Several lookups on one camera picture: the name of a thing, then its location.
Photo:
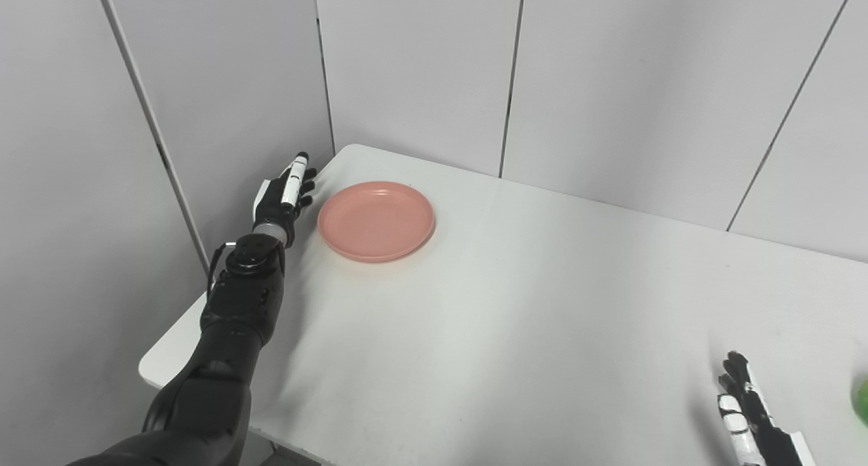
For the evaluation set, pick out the green white toy cabbage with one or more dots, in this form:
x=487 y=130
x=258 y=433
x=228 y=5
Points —
x=862 y=401

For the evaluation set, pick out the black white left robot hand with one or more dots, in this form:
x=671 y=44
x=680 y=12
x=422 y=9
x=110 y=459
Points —
x=274 y=205

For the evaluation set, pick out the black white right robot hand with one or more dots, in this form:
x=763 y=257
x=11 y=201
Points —
x=763 y=425

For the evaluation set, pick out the pink round plate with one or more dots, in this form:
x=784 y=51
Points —
x=376 y=220

